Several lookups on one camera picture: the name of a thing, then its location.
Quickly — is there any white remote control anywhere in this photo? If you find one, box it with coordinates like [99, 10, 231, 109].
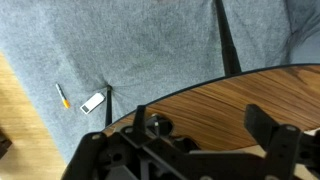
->
[79, 92, 107, 115]

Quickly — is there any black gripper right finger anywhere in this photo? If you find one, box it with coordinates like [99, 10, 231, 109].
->
[244, 103, 320, 180]

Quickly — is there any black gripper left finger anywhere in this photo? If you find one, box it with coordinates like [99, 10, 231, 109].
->
[61, 104, 201, 180]

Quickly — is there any white marker orange cap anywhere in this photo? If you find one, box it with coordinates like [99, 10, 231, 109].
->
[54, 83, 71, 110]

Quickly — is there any black table leg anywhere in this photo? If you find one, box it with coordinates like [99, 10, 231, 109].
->
[214, 0, 243, 77]
[105, 84, 114, 128]

